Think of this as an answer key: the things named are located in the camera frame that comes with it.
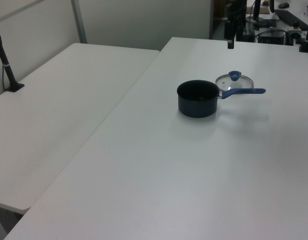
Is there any black pole with round base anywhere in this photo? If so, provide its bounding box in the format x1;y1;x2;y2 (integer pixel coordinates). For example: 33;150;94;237
246;0;270;29

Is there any black clamped camera pole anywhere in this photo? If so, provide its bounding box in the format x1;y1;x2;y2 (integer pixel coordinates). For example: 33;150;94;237
299;0;308;54

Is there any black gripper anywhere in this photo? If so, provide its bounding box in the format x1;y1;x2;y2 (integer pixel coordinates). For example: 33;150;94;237
224;0;246;50

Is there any grey partition frame post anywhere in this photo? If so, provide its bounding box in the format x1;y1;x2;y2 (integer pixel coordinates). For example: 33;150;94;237
70;0;88;45

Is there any dark equipment with green part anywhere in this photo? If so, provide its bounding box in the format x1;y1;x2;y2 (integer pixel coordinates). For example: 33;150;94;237
234;21;255;42

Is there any black box device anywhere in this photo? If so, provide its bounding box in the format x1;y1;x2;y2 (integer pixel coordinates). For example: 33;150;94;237
258;29;287;46

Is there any black keyboard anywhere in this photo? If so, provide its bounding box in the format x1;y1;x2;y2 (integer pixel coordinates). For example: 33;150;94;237
275;9;308;27

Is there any black camera stand with cable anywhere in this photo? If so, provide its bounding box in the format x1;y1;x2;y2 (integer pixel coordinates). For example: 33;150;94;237
0;21;25;93

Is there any glass lid with blue knob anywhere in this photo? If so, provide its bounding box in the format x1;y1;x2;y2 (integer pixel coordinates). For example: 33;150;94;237
215;70;255;92

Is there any dark saucepan with blue handle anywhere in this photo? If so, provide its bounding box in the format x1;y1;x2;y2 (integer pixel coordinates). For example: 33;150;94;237
176;79;267;119

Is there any brown cardboard sheet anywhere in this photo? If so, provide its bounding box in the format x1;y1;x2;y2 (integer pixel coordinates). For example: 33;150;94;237
246;6;272;15

